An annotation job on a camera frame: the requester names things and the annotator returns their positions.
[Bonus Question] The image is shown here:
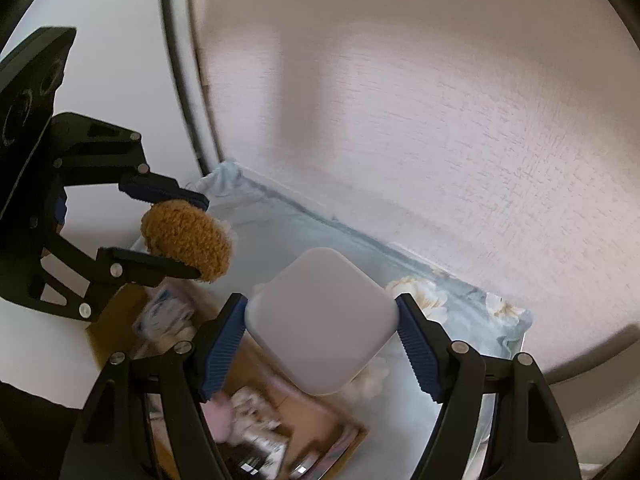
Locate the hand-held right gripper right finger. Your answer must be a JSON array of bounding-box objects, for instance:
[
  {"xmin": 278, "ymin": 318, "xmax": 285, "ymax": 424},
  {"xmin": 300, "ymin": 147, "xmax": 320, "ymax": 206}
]
[{"xmin": 395, "ymin": 293, "xmax": 583, "ymax": 480}]

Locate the pink and teal cardboard box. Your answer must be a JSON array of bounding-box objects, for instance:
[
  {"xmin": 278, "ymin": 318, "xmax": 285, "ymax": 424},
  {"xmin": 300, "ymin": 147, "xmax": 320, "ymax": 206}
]
[{"xmin": 85, "ymin": 280, "xmax": 369, "ymax": 480}]

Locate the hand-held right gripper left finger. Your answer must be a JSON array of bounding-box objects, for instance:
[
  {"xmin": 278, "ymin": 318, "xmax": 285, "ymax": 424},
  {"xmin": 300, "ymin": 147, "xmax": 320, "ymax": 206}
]
[{"xmin": 60, "ymin": 293, "xmax": 247, "ymax": 480}]

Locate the white printed tissue packet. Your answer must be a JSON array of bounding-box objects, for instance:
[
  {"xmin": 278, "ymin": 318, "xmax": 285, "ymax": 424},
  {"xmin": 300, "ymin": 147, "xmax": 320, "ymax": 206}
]
[{"xmin": 220, "ymin": 385, "xmax": 292, "ymax": 477}]

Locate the brown plush toy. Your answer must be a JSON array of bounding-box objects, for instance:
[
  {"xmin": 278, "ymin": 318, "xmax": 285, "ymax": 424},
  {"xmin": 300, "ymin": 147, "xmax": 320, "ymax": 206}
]
[{"xmin": 140, "ymin": 199, "xmax": 237, "ymax": 284}]

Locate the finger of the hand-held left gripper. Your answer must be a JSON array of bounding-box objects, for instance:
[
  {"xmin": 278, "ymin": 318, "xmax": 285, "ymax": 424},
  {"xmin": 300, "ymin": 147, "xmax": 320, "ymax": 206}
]
[
  {"xmin": 34, "ymin": 233, "xmax": 202, "ymax": 323},
  {"xmin": 51, "ymin": 114, "xmax": 210, "ymax": 212}
]

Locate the blue floral tablecloth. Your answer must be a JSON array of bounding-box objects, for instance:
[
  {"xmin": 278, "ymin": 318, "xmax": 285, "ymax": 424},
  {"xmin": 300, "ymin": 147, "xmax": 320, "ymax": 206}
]
[{"xmin": 130, "ymin": 159, "xmax": 534, "ymax": 480}]

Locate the pink fluffy cloth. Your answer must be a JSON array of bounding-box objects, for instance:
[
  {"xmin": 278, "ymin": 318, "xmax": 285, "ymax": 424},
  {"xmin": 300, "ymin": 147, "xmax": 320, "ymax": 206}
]
[{"xmin": 202, "ymin": 390, "xmax": 242, "ymax": 442}]

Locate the clear packet with white label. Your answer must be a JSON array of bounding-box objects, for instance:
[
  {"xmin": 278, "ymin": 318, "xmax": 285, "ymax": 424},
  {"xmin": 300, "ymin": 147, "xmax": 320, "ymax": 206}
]
[{"xmin": 132, "ymin": 285, "xmax": 196, "ymax": 345}]

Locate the white square case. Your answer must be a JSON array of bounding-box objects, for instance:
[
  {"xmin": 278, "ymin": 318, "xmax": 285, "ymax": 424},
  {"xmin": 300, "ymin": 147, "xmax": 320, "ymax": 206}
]
[{"xmin": 244, "ymin": 247, "xmax": 401, "ymax": 397}]

